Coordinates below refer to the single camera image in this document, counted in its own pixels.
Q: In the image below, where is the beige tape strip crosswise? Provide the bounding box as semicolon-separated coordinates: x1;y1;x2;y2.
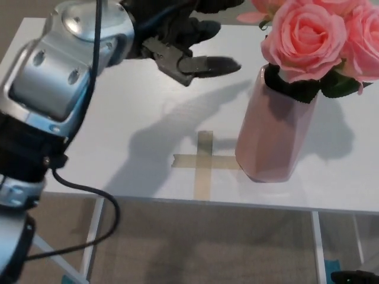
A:
172;154;239;171

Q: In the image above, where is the light blue metal bar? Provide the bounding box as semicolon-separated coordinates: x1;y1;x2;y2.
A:
31;233;84;284

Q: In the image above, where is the pink artificial rose bouquet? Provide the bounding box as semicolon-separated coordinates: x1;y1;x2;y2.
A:
236;0;379;105

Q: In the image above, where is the white table leg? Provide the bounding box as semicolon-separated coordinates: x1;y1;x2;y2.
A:
353;214;365;264
79;197;105;282
311;211;330;284

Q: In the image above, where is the blue floor tape piece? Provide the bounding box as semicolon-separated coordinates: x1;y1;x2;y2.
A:
325;259;342;284

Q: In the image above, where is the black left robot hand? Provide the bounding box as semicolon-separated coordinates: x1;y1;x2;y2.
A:
120;0;246;88

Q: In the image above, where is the beige tape strip lengthwise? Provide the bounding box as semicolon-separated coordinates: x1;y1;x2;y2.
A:
193;130;214;200

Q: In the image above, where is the pink faceted ceramic vase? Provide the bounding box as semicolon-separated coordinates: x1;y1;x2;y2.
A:
234;65;319;183

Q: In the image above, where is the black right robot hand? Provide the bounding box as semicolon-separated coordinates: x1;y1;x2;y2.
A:
330;269;379;284

